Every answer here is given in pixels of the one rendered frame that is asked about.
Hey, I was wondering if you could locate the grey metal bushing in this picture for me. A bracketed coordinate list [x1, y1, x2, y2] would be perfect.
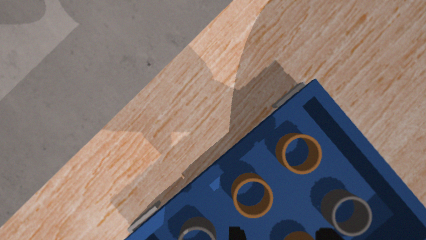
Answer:
[321, 189, 372, 236]
[178, 217, 217, 240]

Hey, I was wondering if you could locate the grey block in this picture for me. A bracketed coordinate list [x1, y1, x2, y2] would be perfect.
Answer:
[127, 81, 307, 234]

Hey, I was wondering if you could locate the bronze bushing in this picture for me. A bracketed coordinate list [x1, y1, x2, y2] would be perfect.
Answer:
[231, 173, 273, 218]
[275, 133, 322, 174]
[284, 231, 315, 240]

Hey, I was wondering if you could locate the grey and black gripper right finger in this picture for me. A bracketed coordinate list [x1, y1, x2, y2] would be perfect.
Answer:
[315, 228, 344, 240]

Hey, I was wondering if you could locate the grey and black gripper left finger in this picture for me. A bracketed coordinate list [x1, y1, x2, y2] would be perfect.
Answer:
[229, 227, 247, 240]

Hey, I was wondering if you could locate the blue plastic crate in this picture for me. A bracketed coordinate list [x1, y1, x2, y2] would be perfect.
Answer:
[124, 79, 426, 240]

